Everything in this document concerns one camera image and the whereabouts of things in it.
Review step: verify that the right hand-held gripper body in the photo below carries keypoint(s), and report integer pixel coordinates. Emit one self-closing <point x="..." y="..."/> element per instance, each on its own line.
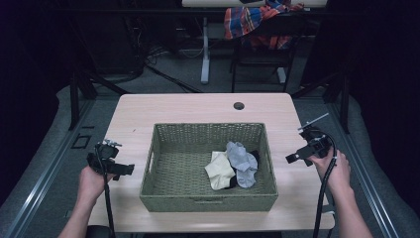
<point x="317" y="143"/>

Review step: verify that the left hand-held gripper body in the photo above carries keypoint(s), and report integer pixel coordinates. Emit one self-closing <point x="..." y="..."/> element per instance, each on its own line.
<point x="105" y="154"/>

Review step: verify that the green woven basket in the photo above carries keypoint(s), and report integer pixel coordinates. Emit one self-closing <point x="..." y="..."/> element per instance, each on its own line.
<point x="178" y="172"/>

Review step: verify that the grey sock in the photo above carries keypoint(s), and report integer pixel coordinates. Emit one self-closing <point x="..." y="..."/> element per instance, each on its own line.
<point x="243" y="162"/>

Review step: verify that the cream sock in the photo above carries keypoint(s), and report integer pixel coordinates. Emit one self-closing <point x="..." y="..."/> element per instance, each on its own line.
<point x="219" y="171"/>

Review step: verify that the person's left hand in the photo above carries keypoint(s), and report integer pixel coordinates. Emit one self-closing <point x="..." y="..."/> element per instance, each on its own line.
<point x="90" y="186"/>

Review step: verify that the person's right hand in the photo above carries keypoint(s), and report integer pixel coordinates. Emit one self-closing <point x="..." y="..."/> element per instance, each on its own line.
<point x="338" y="173"/>

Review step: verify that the black metal stand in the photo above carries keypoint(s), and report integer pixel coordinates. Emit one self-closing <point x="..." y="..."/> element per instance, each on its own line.
<point x="345" y="105"/>
<point x="74" y="102"/>

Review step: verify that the dark rounded seat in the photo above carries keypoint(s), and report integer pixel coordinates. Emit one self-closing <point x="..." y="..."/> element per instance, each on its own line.
<point x="98" y="232"/>

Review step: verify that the white desk leg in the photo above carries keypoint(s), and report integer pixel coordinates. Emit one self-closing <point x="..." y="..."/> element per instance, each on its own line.
<point x="281" y="75"/>
<point x="205" y="56"/>

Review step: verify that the black chair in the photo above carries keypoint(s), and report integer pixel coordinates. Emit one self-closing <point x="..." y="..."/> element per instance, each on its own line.
<point x="264" y="56"/>

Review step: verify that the plaid cloth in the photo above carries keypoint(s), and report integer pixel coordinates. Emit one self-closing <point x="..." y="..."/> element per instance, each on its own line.
<point x="244" y="20"/>

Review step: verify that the metal floor rail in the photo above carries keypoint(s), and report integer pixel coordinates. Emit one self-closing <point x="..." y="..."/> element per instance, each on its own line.
<point x="43" y="185"/>
<point x="369" y="188"/>

